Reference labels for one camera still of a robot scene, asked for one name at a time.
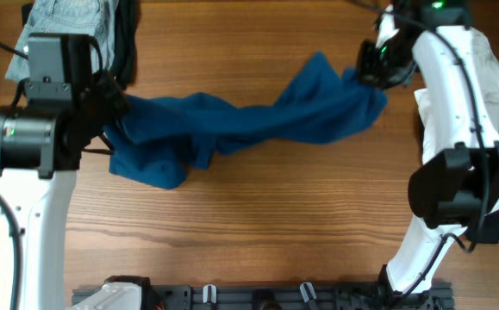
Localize white printed t-shirt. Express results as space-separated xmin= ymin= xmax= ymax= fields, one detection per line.
xmin=414 ymin=26 xmax=499 ymax=164

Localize folded black garment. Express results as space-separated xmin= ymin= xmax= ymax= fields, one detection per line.
xmin=22 ymin=0 xmax=139 ymax=88

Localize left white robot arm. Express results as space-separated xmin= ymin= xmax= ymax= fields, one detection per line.
xmin=0 ymin=34 xmax=129 ymax=309

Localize folded light blue jeans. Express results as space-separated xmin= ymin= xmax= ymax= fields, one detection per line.
xmin=16 ymin=0 xmax=119 ymax=70

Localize black mounting rail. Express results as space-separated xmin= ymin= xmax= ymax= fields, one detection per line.
xmin=153 ymin=282 xmax=456 ymax=310

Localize blue t-shirt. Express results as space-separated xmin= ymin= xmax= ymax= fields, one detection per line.
xmin=105 ymin=53 xmax=387 ymax=189

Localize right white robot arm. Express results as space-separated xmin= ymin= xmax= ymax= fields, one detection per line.
xmin=357 ymin=1 xmax=499 ymax=309

